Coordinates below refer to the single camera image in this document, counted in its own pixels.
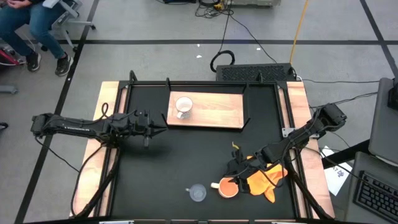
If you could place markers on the black computer tower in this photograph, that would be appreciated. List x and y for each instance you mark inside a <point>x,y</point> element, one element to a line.
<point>255,73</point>

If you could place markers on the wooden cutting board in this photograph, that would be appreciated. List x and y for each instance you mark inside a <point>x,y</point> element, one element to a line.
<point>217,109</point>

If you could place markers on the person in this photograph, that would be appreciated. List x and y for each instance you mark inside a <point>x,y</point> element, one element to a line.
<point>43,28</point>

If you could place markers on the grey side desk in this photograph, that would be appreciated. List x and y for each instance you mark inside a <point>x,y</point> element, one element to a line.
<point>384,124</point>

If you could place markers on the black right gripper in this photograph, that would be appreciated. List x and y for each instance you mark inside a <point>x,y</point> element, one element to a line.
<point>244,163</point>

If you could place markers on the grey keyboard desk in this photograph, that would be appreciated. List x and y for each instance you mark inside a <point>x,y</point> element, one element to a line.
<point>373,161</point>

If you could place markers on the grey office chair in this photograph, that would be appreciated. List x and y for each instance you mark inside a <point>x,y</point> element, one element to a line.
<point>66,12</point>

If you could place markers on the grey equipment case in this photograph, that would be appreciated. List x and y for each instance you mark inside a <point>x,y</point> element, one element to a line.
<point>255,2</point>

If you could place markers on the black computer keyboard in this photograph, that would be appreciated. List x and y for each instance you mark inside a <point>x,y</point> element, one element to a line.
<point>376,196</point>

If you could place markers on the black table clamp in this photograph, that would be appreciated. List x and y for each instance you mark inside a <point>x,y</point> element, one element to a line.
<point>260,77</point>
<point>133,76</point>
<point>168,82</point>

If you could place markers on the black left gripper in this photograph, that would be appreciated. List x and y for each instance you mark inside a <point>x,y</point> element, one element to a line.
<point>141,127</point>

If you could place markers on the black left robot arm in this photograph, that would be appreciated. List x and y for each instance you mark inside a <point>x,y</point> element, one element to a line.
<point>77,129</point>

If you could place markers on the white paper sheet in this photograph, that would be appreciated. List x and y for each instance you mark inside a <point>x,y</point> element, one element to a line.
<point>337,180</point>

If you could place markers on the orange ceramic mug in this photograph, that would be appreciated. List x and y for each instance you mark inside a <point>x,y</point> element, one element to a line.
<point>227,189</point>

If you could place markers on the clear glass mug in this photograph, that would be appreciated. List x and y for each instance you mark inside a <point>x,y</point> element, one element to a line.
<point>197,193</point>

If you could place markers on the silver metal mounting plate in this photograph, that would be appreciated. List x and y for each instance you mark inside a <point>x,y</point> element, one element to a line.
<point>286,133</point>

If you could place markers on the yellow cloth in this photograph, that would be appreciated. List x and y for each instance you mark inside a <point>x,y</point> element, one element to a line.
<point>264,183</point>

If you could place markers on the grey white patterned mug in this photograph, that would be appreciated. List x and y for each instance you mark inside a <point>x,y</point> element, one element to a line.
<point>184,104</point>

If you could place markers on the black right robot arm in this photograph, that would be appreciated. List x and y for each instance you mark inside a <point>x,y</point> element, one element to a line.
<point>311,127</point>

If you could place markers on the black metal shelf bracket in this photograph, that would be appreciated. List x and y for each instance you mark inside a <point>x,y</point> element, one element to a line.
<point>246,123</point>

